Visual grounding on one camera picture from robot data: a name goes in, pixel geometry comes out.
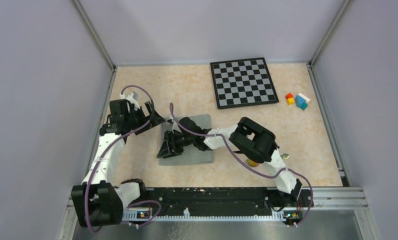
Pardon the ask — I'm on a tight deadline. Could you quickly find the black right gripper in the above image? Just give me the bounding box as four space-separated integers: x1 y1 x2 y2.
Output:
157 130 195 159

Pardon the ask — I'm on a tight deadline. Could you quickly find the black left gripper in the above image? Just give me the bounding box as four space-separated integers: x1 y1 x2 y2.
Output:
124 101 165 135

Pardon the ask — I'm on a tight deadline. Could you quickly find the grey cloth napkin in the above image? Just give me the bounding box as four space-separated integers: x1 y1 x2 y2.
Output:
157 114 214 166

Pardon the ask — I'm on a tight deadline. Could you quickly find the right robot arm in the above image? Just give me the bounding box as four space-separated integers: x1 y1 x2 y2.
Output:
156 117 303 206

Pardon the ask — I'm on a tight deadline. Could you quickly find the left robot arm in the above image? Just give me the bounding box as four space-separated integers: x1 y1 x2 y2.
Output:
70 99 165 232

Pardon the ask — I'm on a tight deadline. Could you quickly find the iridescent metal spoon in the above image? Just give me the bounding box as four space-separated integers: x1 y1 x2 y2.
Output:
245 153 290 168

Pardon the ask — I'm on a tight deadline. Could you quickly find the black and grey chessboard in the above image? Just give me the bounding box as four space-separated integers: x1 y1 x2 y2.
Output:
209 57 279 109

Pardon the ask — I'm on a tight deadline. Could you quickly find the yellow wooden block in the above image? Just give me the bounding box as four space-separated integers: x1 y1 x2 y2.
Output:
286 97 295 105

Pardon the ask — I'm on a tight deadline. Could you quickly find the red wooden block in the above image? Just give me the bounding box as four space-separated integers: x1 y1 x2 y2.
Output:
285 92 294 99

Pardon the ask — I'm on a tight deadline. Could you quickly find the blue wooden block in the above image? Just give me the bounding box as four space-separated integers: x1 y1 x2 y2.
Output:
294 95 307 108

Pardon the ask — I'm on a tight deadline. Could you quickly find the teal wooden block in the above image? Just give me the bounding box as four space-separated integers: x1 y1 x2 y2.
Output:
298 102 308 111

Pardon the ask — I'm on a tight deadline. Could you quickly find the white wooden block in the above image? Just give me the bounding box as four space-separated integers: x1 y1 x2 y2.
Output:
298 93 311 103

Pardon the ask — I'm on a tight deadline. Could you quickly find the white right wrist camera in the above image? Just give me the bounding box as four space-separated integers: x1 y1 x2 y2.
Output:
166 117 181 132

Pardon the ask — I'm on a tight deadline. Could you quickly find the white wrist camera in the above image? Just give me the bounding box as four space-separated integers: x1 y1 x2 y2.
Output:
119 91 141 111
166 117 181 132

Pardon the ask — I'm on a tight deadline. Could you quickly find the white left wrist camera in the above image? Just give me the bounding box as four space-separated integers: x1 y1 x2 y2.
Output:
119 91 141 111

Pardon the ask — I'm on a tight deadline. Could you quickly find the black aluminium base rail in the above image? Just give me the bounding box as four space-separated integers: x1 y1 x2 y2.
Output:
66 187 366 229

